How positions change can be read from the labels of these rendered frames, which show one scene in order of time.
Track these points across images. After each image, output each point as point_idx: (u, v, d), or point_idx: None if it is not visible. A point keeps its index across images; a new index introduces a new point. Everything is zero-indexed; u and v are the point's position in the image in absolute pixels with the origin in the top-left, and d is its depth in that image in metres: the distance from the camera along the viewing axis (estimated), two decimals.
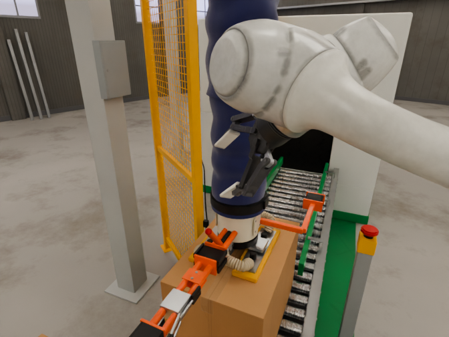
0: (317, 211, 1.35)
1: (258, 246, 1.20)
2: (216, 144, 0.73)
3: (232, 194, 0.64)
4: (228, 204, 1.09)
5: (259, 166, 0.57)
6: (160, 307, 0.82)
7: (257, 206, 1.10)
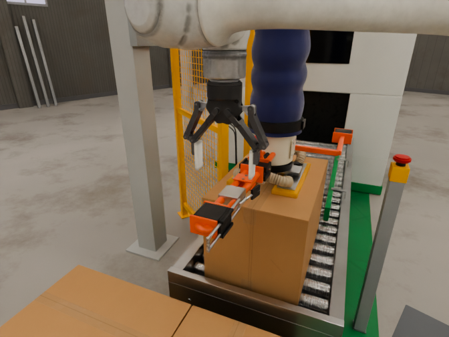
0: (346, 144, 1.39)
1: (294, 170, 1.24)
2: (197, 166, 0.71)
3: (256, 164, 0.66)
4: (268, 122, 1.12)
5: (251, 118, 0.62)
6: (218, 196, 0.85)
7: (296, 124, 1.13)
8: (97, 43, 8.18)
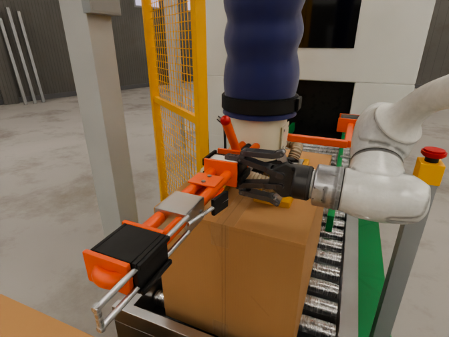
0: None
1: None
2: None
3: (226, 154, 0.69)
4: (248, 99, 0.78)
5: (274, 152, 0.65)
6: (155, 210, 0.51)
7: (288, 103, 0.79)
8: None
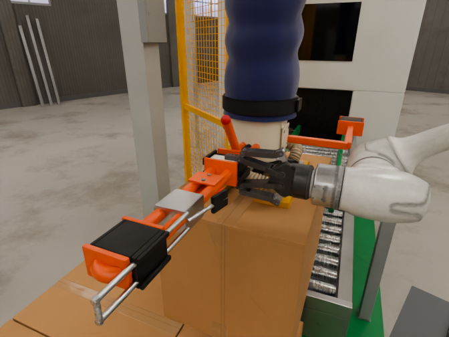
0: (356, 136, 1.05)
1: None
2: None
3: (226, 154, 0.69)
4: (249, 100, 0.78)
5: (274, 152, 0.65)
6: (155, 208, 0.51)
7: (288, 104, 0.80)
8: (99, 42, 8.22)
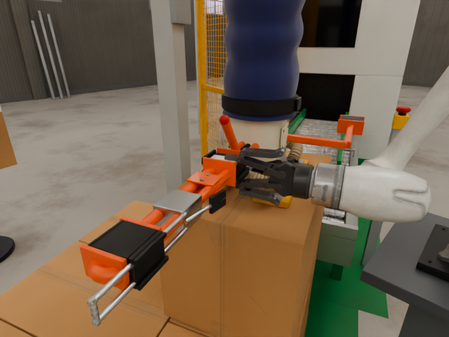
0: (356, 134, 1.05)
1: None
2: None
3: (226, 154, 0.69)
4: (248, 99, 0.78)
5: (274, 152, 0.65)
6: (153, 208, 0.51)
7: (288, 103, 0.80)
8: (107, 37, 8.46)
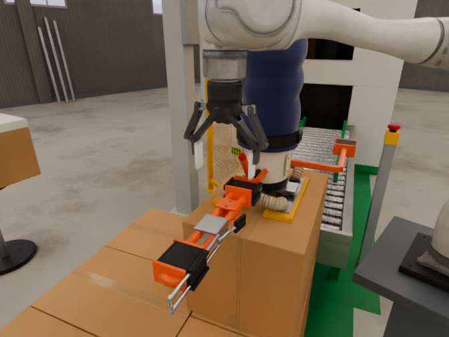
0: (349, 156, 1.23)
1: (289, 188, 1.09)
2: (197, 166, 0.72)
3: (256, 164, 0.66)
4: None
5: (251, 118, 0.62)
6: (194, 230, 0.70)
7: (291, 138, 0.98)
8: (111, 43, 8.63)
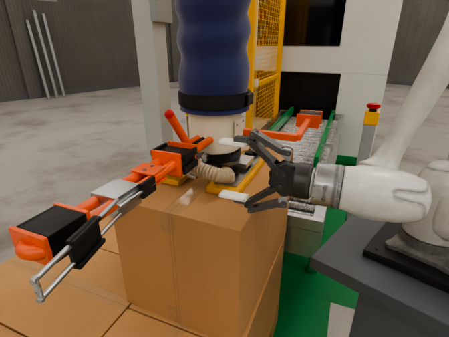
0: (313, 128, 1.10)
1: (240, 161, 0.95)
2: (226, 190, 0.74)
3: (235, 136, 0.67)
4: (199, 95, 0.83)
5: (281, 147, 0.64)
6: (91, 196, 0.56)
7: (238, 99, 0.84)
8: (103, 37, 8.49)
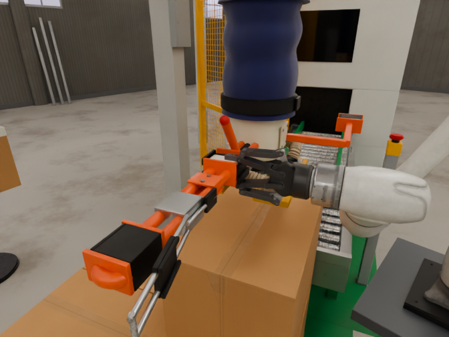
0: (355, 132, 1.05)
1: None
2: None
3: (226, 154, 0.69)
4: (247, 99, 0.78)
5: (274, 152, 0.65)
6: (154, 210, 0.51)
7: (287, 103, 0.80)
8: (108, 43, 8.51)
